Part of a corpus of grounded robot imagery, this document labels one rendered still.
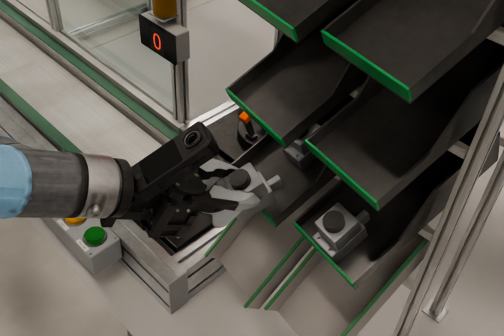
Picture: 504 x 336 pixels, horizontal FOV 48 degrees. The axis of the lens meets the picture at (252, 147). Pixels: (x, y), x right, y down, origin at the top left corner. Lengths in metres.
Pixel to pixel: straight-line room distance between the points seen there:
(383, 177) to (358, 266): 0.16
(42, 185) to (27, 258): 0.67
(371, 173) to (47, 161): 0.38
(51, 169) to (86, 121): 0.87
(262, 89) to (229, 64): 0.98
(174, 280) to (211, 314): 0.12
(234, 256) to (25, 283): 0.44
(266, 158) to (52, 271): 0.55
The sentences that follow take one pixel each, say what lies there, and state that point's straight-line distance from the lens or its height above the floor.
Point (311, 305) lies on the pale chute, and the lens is 0.98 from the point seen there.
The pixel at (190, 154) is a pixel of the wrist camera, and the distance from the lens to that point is 0.67.
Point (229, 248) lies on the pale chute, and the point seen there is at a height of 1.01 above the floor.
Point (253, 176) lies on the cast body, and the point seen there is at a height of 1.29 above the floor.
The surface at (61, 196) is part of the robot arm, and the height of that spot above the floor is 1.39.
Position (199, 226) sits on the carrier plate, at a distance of 1.14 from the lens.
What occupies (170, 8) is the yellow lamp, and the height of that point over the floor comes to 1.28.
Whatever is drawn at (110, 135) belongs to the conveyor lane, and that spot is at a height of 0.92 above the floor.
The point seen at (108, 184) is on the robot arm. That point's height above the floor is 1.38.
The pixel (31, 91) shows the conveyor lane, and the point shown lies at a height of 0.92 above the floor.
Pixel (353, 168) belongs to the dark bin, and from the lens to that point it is 0.72.
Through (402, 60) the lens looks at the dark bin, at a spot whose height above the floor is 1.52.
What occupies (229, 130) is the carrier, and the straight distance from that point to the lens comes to 1.35.
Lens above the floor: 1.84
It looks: 41 degrees down
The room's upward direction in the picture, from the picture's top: 4 degrees clockwise
